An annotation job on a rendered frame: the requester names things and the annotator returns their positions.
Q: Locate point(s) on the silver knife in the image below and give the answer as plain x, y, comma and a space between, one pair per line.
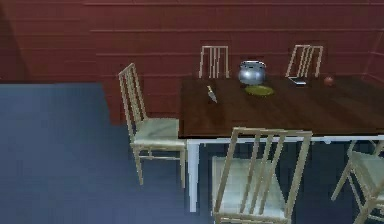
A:
212, 94

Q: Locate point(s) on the pale wooden chair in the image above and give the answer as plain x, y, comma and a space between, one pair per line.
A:
214, 61
246, 186
155, 133
366, 170
305, 60

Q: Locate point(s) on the green round plate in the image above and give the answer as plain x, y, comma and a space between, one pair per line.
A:
259, 90

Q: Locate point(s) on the silver round pot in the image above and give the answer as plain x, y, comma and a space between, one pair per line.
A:
252, 73

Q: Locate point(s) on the dark wood dining table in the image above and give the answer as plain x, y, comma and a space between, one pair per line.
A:
266, 113

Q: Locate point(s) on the grey flat phone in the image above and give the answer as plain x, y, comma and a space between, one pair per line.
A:
297, 81

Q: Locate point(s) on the red apple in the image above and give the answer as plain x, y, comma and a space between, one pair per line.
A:
329, 81

